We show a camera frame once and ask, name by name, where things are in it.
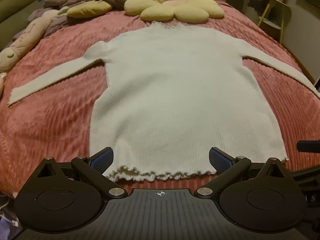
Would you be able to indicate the green upholstered headboard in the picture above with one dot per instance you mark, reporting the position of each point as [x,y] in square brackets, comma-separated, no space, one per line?
[15,8]

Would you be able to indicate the yellow side table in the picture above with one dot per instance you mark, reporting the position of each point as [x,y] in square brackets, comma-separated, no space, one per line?
[273,12]

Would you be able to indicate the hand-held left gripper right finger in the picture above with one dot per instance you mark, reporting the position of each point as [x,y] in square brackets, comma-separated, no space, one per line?
[221,160]

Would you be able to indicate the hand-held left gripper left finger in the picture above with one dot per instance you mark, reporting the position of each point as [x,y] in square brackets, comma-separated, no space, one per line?
[101,160]

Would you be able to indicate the yellow leaf-shaped pillow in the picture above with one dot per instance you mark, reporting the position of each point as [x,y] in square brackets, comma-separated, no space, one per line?
[87,8]

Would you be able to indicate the black bag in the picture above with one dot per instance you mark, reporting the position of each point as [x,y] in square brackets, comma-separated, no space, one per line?
[255,3]

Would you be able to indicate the long pink plush toy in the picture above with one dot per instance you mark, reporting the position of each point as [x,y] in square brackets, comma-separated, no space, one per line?
[22,38]

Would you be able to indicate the white knit sweater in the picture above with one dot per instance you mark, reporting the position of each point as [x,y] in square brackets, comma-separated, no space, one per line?
[172,92]

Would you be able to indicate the pink ribbed blanket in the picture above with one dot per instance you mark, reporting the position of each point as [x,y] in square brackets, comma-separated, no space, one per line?
[50,120]

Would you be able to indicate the yellow flower-shaped pillow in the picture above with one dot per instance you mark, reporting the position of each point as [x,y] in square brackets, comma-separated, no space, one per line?
[175,6]

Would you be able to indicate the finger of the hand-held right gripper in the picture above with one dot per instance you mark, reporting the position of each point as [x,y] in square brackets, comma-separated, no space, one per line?
[308,145]

